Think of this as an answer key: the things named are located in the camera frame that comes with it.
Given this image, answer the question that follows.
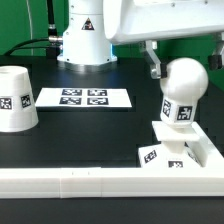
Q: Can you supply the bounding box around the white marker sheet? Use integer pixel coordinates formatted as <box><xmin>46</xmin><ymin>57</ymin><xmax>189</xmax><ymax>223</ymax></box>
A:
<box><xmin>36</xmin><ymin>88</ymin><xmax>132</xmax><ymax>108</ymax></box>

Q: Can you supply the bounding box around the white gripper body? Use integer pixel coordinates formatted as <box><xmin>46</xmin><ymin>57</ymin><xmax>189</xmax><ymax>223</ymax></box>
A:
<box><xmin>103</xmin><ymin>0</ymin><xmax>224</xmax><ymax>44</ymax></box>

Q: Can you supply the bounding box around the black cable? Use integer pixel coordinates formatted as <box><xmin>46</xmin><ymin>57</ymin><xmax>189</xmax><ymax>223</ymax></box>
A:
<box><xmin>3</xmin><ymin>37</ymin><xmax>54</xmax><ymax>57</ymax></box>

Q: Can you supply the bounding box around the white L-shaped fence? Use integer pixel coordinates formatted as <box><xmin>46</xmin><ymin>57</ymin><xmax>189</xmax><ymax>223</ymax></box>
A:
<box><xmin>0</xmin><ymin>123</ymin><xmax>224</xmax><ymax>199</ymax></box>

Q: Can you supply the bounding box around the black cable connector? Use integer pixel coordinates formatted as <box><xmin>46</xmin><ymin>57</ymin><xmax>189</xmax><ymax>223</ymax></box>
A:
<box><xmin>45</xmin><ymin>0</ymin><xmax>64</xmax><ymax>60</ymax></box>

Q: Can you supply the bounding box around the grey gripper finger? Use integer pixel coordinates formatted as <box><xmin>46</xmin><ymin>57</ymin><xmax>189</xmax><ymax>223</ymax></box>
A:
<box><xmin>139</xmin><ymin>40</ymin><xmax>167</xmax><ymax>79</ymax></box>
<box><xmin>208</xmin><ymin>32</ymin><xmax>224</xmax><ymax>70</ymax></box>

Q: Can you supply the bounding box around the white lamp bulb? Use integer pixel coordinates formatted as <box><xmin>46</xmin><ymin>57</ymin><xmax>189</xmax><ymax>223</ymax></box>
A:
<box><xmin>160</xmin><ymin>58</ymin><xmax>208</xmax><ymax>128</ymax></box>

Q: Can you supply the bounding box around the white lamp shade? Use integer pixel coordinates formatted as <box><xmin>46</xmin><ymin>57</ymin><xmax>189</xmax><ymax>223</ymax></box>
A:
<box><xmin>0</xmin><ymin>66</ymin><xmax>38</xmax><ymax>132</ymax></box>

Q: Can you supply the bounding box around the white lamp base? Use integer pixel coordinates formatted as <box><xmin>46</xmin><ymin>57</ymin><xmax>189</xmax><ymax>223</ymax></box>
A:
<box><xmin>138</xmin><ymin>121</ymin><xmax>200</xmax><ymax>170</ymax></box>

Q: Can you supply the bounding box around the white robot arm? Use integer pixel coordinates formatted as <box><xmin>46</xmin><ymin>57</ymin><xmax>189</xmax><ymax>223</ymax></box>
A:
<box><xmin>58</xmin><ymin>0</ymin><xmax>224</xmax><ymax>79</ymax></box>

